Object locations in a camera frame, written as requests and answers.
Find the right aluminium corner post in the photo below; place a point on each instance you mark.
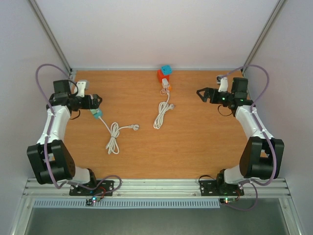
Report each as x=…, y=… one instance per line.
x=265, y=30

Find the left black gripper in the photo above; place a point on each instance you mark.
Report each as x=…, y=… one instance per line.
x=95, y=104

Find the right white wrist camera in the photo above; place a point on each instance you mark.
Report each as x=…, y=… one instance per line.
x=222, y=81

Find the grey slotted cable duct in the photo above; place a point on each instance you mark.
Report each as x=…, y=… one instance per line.
x=128, y=203

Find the left small circuit board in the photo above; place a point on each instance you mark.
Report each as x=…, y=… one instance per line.
x=92, y=201

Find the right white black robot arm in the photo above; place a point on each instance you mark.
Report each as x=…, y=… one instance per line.
x=262, y=156

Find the red cube plug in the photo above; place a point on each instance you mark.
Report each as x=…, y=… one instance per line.
x=161, y=76

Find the front aluminium rail frame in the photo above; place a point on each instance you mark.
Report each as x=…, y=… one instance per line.
x=152, y=188

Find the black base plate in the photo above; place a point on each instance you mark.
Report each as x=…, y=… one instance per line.
x=212, y=188
x=106, y=186

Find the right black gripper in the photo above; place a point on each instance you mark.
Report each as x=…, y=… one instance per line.
x=212, y=92

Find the right small circuit board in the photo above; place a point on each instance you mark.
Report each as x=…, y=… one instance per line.
x=227, y=200

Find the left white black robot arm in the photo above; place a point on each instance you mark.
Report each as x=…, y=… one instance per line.
x=50, y=160

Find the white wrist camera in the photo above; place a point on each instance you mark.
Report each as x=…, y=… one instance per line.
x=81, y=87
x=222, y=81

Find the aluminium corner post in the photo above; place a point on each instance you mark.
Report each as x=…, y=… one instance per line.
x=46, y=28
x=265, y=30

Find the white usb charger plug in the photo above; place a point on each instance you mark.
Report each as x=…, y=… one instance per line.
x=165, y=83

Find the blue cube plug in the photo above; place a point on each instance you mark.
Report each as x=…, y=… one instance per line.
x=166, y=70

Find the left aluminium corner post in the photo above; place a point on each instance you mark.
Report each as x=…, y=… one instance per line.
x=46, y=28

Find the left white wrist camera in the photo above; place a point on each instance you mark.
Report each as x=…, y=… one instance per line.
x=81, y=87

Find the teal power strip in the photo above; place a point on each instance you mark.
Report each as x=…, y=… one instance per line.
x=97, y=113

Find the small circuit board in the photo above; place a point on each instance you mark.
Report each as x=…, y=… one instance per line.
x=227, y=200
x=92, y=201

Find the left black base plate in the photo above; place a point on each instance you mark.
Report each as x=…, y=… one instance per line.
x=106, y=186

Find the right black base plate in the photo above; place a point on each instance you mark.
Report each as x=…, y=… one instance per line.
x=212, y=188

